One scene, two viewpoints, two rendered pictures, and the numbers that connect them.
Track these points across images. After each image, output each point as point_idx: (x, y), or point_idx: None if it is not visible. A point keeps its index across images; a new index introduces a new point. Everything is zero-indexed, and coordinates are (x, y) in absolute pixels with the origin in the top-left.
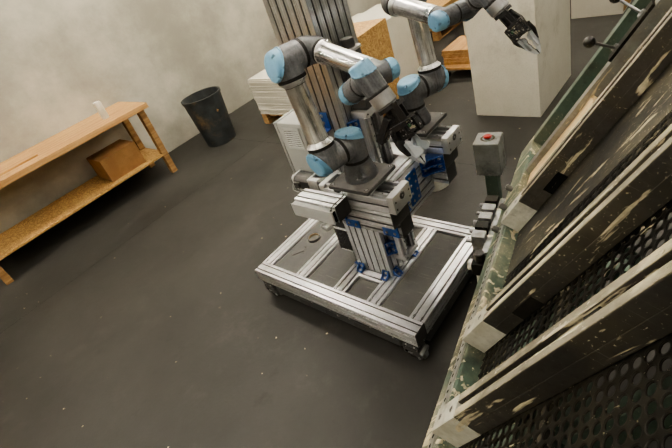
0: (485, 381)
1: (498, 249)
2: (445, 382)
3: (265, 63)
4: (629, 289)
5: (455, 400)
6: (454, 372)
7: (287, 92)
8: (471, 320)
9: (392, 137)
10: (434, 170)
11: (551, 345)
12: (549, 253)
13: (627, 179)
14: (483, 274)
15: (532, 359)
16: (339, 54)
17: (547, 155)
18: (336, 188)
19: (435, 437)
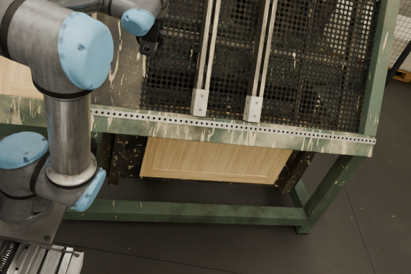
0: (259, 68)
1: (116, 107)
2: (218, 139)
3: (89, 57)
4: None
5: (253, 99)
6: (221, 123)
7: (88, 96)
8: (195, 108)
9: (160, 37)
10: None
11: (271, 19)
12: (214, 23)
13: None
14: (130, 125)
15: (270, 30)
16: None
17: (7, 61)
18: (57, 229)
19: (257, 126)
